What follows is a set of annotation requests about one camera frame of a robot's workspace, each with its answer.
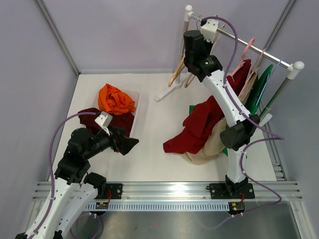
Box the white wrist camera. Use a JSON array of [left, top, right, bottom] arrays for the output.
[[95, 112, 113, 135], [200, 19, 219, 43]]

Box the maroon t shirt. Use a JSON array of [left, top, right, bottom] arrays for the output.
[[78, 112, 134, 137]]

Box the aluminium mounting rail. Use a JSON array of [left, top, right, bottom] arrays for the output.
[[32, 181, 302, 201]]

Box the orange t shirt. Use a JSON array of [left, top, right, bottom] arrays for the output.
[[98, 84, 136, 115]]

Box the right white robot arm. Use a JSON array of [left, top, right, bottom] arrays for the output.
[[183, 30, 260, 199]]

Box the green t shirt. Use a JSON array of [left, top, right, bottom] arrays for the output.
[[191, 64, 273, 155]]

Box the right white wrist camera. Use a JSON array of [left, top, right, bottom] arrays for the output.
[[200, 19, 219, 43]]

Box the pink plastic hanger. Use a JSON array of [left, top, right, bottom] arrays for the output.
[[229, 38, 255, 81]]

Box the red t shirt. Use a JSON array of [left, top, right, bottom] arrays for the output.
[[163, 59, 251, 154]]

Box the wooden hanger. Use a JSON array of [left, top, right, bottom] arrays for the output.
[[168, 14, 202, 88]]

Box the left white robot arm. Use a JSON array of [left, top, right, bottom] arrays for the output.
[[16, 127, 139, 239]]

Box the clear plastic basket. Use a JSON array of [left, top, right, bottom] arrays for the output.
[[93, 87, 142, 137]]

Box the beige t shirt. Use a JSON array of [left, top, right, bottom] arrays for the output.
[[181, 73, 258, 165]]

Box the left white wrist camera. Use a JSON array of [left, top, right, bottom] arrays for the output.
[[95, 112, 113, 135]]

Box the white slotted cable duct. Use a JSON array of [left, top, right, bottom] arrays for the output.
[[84, 202, 230, 212]]

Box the blue hanger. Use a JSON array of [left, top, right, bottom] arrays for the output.
[[254, 58, 284, 106]]

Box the beige plastic hanger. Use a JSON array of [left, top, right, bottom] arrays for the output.
[[183, 26, 223, 88]]

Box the metal clothes rack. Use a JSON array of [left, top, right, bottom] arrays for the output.
[[155, 0, 305, 125]]

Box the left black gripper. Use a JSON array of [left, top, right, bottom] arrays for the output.
[[83, 124, 139, 160]]

